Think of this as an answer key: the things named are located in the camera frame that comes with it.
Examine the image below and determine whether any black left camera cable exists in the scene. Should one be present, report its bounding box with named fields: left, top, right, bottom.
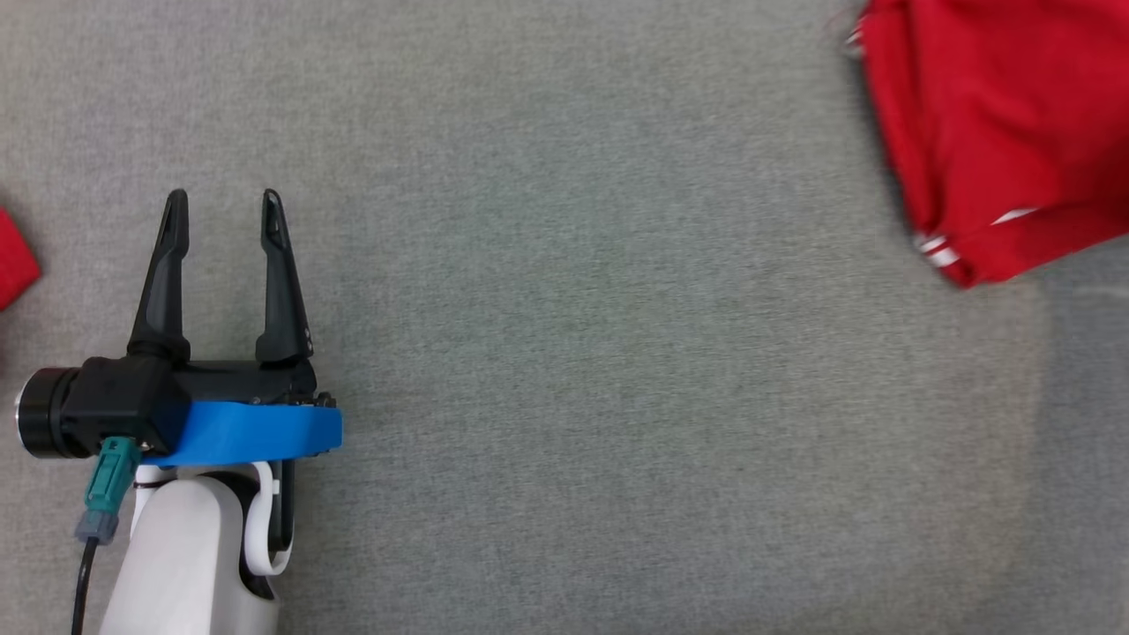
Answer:
left=71, top=538, right=101, bottom=635

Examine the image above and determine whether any red basketball jersey number 23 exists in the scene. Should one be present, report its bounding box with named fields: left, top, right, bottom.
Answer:
left=845, top=0, right=1129, bottom=290

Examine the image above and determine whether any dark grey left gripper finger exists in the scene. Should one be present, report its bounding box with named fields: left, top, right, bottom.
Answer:
left=127, top=189, right=192, bottom=363
left=255, top=189, right=315, bottom=365

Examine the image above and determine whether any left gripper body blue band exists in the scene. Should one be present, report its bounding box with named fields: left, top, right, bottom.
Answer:
left=141, top=357, right=344, bottom=567

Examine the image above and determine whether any red shorts white trim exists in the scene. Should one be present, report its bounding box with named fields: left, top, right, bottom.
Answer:
left=0, top=206, right=42, bottom=311

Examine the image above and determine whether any green left camera connector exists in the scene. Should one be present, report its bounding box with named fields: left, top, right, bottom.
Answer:
left=74, top=436, right=144, bottom=545

